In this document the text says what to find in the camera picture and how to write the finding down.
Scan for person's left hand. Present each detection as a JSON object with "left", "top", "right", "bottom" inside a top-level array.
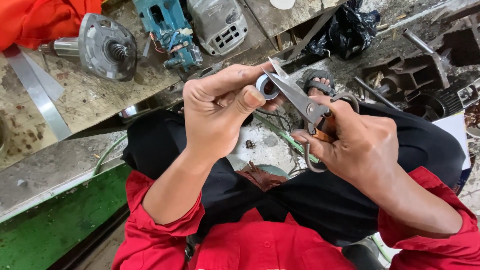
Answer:
[{"left": 182, "top": 62, "right": 288, "bottom": 166}]

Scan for person's right hand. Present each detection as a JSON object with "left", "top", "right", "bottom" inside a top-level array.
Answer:
[{"left": 290, "top": 94, "right": 400, "bottom": 188}]

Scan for curled grey insulation strip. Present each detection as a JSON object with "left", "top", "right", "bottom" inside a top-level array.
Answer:
[{"left": 256, "top": 73, "right": 281, "bottom": 101}]

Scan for steel scissors with orange grip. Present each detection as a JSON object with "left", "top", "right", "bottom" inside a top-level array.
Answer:
[{"left": 261, "top": 57, "right": 361, "bottom": 174}]

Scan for thin metal rod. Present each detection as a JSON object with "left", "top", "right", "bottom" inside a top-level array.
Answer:
[{"left": 353, "top": 76, "right": 402, "bottom": 112}]

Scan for black sandal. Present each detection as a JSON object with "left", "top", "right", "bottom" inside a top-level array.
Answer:
[{"left": 296, "top": 69, "right": 337, "bottom": 98}]

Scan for copper wound stator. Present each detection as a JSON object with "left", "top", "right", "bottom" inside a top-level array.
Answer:
[{"left": 236, "top": 161, "right": 290, "bottom": 192}]

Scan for grey metal motor housing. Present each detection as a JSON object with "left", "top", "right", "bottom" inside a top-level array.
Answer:
[{"left": 186, "top": 0, "right": 249, "bottom": 56}]

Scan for heap of scrap metal parts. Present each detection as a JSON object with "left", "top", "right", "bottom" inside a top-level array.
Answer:
[{"left": 362, "top": 11, "right": 480, "bottom": 124}]

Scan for white paper sheet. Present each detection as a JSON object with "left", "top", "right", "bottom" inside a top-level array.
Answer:
[{"left": 431, "top": 112, "right": 472, "bottom": 172}]

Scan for teal power tool housing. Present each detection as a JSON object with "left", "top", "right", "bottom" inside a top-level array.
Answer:
[{"left": 133, "top": 0, "right": 204, "bottom": 72}]

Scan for black plastic bag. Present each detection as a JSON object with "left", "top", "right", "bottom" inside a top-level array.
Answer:
[{"left": 303, "top": 0, "right": 381, "bottom": 61}]

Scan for grey metal pipe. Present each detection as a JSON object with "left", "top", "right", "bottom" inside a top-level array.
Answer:
[{"left": 402, "top": 29, "right": 451, "bottom": 89}]

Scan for white round object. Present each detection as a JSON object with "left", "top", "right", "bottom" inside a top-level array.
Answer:
[{"left": 270, "top": 0, "right": 296, "bottom": 10}]

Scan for motor armature with grey cover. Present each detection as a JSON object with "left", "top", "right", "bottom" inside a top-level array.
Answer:
[{"left": 38, "top": 13, "right": 138, "bottom": 82}]

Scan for red shirt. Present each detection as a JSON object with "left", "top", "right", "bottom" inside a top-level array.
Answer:
[{"left": 112, "top": 167, "right": 480, "bottom": 270}]

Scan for short grey paper strip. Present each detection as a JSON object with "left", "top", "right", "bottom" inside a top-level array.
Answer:
[{"left": 22, "top": 52, "right": 65, "bottom": 102}]

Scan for long grey paper strip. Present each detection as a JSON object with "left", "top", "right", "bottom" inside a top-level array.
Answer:
[{"left": 2, "top": 45, "right": 73, "bottom": 142}]

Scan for orange cloth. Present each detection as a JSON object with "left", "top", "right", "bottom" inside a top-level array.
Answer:
[{"left": 0, "top": 0, "right": 103, "bottom": 52}]

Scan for green hose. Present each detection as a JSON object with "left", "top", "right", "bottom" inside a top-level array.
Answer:
[{"left": 253, "top": 112, "right": 320, "bottom": 164}]

